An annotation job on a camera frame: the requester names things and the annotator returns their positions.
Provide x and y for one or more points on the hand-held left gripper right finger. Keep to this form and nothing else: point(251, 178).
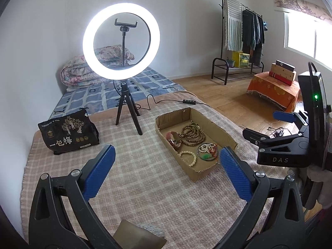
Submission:
point(234, 173)

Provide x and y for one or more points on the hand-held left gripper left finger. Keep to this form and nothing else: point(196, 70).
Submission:
point(101, 171)

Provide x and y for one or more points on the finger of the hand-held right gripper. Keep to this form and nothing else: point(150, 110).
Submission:
point(259, 137)
point(282, 116)

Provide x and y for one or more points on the cardboard box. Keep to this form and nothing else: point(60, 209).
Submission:
point(205, 173)

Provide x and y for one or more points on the small red pendant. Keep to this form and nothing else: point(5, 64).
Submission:
point(212, 150)

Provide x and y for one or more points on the person's right forearm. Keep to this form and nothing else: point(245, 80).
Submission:
point(323, 186)

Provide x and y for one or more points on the orange cloth covered table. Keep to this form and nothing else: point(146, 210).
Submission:
point(272, 90)

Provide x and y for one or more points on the small green pendant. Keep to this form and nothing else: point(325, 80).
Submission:
point(205, 156)

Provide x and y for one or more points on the stacked gift boxes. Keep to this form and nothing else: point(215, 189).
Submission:
point(281, 74)

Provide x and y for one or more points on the pink plaid blanket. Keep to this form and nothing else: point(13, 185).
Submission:
point(145, 186)

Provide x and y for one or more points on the black snack bag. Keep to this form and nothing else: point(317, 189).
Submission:
point(67, 134)

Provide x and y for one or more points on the dark patterned box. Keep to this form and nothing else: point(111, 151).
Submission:
point(284, 66)

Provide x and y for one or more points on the yellow box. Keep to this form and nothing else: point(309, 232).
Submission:
point(240, 59)

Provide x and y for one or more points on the tan paper piece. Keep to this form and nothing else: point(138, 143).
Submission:
point(134, 236)

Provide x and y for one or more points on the teal pot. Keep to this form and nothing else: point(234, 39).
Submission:
point(230, 63)

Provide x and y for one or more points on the black tripod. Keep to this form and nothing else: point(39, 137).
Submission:
point(125, 101)

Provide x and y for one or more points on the blue patterned bed sheet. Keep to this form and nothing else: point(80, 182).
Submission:
point(98, 96)

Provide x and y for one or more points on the window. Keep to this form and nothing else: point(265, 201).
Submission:
point(300, 33)

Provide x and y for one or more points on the dark hanging clothes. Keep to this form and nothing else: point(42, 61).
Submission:
point(250, 36)

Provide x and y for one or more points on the floral quilt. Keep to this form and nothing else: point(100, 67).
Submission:
point(75, 75)

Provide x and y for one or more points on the striped towel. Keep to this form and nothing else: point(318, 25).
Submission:
point(232, 26)

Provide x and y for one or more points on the floral curtain valance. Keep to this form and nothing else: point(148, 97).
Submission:
point(298, 5)

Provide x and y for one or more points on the black clothes rack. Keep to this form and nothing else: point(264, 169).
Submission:
point(221, 18)

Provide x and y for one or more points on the black phone holder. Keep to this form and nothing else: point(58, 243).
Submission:
point(125, 26)

